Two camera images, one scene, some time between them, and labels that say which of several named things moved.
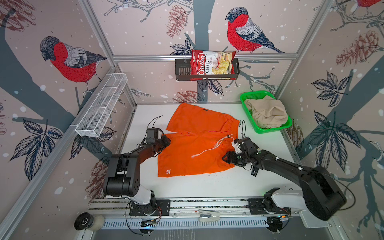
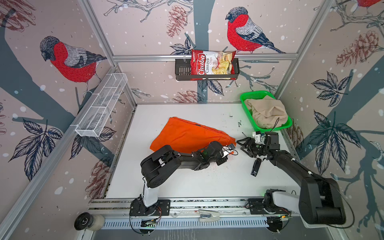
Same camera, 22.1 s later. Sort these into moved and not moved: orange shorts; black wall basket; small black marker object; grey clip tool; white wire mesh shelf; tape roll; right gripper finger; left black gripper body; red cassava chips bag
Moved: orange shorts; left black gripper body; right gripper finger
Not moved: small black marker object; black wall basket; red cassava chips bag; white wire mesh shelf; grey clip tool; tape roll
